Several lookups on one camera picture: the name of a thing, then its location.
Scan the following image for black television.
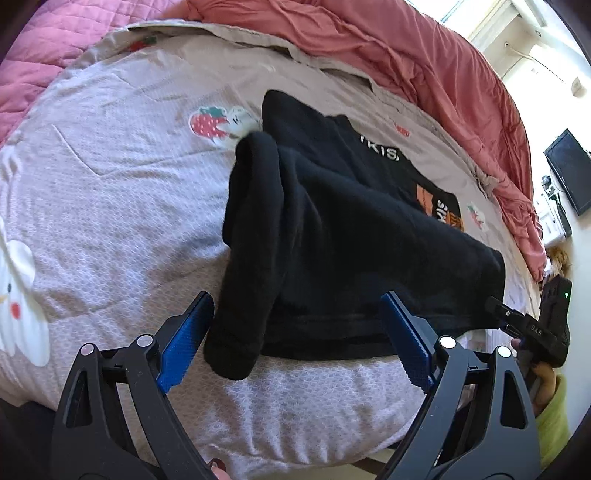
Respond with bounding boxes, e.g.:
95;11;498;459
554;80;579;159
543;129;591;216

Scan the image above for brown furry object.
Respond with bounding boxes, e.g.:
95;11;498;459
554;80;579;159
547;247;571;278

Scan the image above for printed lilac bed cover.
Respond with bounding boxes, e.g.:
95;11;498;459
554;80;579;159
0;21;541;467

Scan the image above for black sweater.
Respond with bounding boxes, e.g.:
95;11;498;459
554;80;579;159
203;90;506;380

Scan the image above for person's right hand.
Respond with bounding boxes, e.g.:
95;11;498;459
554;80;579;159
510;338;561;416

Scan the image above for pink quilted pillow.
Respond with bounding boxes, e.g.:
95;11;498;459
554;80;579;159
0;0;190;148

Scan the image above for window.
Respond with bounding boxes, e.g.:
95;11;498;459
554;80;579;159
438;0;520;28

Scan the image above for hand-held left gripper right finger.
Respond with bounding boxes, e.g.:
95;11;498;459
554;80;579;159
380;291;541;480

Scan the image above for white cabinet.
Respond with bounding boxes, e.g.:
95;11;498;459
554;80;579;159
536;191;573;245

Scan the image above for salmon red duvet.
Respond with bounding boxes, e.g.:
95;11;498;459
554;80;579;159
185;0;548;282

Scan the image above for person's right forearm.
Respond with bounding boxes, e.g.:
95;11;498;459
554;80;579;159
531;374;573;472

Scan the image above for person's black trousers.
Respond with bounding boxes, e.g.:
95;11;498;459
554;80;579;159
0;399;65;480

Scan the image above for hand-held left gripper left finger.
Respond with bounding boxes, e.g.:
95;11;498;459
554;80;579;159
55;291;215;480

